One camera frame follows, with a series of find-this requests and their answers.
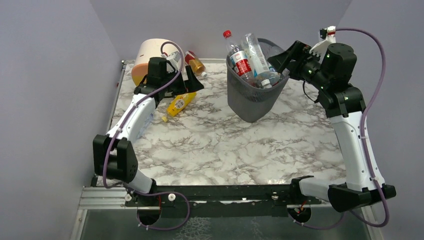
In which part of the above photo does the clear bottle small label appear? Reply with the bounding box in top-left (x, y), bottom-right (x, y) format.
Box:
top-left (256, 73), bottom-right (281, 89)

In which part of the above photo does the clear bottle white blue label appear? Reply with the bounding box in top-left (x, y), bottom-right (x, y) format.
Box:
top-left (241, 33), bottom-right (276, 80)

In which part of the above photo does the clear bottle red label front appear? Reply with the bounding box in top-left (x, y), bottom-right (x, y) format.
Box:
top-left (222, 30), bottom-right (256, 86)

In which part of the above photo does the grey mesh waste bin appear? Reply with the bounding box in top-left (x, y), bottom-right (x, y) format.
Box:
top-left (226, 56), bottom-right (289, 123)

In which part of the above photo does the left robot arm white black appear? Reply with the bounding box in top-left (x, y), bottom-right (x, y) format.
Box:
top-left (92, 57), bottom-right (204, 195)

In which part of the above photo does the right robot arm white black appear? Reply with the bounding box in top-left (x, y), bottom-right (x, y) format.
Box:
top-left (267, 41), bottom-right (397, 213)

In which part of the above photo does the yellow drink bottle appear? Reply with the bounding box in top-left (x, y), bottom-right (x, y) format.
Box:
top-left (161, 92), bottom-right (197, 123)

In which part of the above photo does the clear bottle blue cap left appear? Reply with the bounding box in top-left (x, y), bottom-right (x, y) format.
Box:
top-left (137, 113), bottom-right (154, 139)

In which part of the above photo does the cream orange round drum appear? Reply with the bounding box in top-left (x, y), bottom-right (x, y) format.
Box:
top-left (131, 38), bottom-right (184, 86)

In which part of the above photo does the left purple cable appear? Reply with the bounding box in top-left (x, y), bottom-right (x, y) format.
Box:
top-left (101, 41), bottom-right (192, 232)

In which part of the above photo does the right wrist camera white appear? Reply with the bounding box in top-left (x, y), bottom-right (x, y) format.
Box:
top-left (309, 25), bottom-right (336, 59)

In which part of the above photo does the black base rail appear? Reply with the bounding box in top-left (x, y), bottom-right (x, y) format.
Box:
top-left (124, 184), bottom-right (321, 224)

